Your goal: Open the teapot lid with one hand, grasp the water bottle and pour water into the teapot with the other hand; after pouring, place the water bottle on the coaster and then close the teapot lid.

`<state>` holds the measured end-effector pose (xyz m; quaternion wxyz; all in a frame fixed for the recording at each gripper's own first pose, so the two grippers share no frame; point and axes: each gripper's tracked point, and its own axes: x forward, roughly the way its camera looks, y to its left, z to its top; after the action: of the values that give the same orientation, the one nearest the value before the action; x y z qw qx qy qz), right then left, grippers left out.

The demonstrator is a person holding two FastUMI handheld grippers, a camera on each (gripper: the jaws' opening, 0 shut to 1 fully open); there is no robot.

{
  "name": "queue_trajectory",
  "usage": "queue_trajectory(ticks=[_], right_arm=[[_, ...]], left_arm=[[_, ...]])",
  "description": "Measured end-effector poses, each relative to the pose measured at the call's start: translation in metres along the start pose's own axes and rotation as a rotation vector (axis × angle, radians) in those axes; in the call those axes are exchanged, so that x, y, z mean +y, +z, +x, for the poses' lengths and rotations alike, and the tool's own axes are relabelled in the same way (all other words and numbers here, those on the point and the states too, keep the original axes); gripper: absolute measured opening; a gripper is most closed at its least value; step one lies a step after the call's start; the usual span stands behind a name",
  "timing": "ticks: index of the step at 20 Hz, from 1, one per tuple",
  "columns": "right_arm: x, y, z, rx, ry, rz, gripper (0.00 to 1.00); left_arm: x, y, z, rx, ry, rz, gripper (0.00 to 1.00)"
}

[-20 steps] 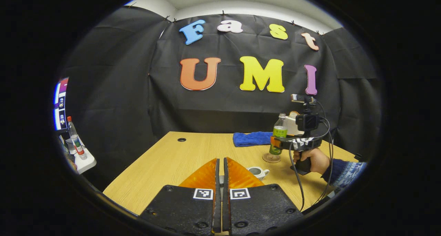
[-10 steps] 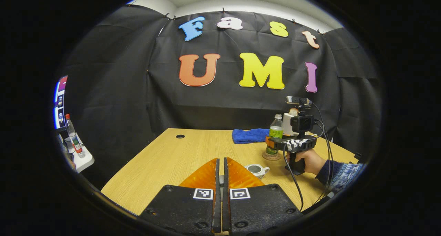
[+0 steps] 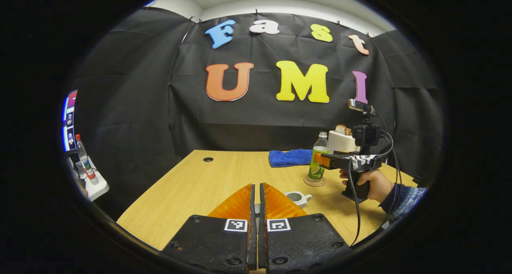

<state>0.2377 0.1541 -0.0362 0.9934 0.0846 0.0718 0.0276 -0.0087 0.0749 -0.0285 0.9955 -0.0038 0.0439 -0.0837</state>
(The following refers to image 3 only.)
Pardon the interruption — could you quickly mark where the red cap plastic bottle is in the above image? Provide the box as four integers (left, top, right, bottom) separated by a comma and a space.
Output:
75, 134, 99, 185

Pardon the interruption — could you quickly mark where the black backdrop cloth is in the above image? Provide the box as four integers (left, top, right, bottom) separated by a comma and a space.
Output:
68, 8, 444, 210

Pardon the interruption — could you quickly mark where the blue towel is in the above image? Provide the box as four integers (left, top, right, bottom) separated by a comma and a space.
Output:
268, 149, 314, 168

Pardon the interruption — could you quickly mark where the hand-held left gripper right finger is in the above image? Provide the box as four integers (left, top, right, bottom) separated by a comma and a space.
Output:
258, 183, 352, 274

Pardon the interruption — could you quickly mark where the computer monitor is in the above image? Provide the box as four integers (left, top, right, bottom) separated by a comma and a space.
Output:
62, 90, 78, 151

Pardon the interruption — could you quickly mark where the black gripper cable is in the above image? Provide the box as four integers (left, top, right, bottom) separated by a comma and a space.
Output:
348, 110, 402, 246

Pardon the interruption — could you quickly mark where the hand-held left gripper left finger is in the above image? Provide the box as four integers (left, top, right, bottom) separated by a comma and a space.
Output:
162, 184, 257, 272

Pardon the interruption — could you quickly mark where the green label water bottle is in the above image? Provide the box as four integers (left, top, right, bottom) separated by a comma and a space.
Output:
307, 132, 330, 181

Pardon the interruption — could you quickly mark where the white side table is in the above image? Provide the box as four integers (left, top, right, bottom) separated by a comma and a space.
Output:
74, 158, 110, 202

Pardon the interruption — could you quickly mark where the white toaster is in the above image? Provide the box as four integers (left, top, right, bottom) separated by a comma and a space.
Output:
327, 130, 360, 154

